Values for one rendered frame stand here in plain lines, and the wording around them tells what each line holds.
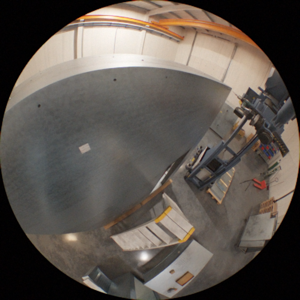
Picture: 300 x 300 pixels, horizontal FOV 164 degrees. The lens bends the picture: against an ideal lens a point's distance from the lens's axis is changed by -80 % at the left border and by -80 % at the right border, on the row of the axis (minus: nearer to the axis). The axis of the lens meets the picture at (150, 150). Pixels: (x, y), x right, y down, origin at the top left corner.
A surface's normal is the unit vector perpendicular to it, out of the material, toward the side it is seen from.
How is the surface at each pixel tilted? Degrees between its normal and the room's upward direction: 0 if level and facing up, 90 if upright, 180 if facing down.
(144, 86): 90
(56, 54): 90
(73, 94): 90
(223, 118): 90
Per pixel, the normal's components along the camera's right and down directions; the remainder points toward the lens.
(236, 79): -0.76, 0.43
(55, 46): 0.63, 0.67
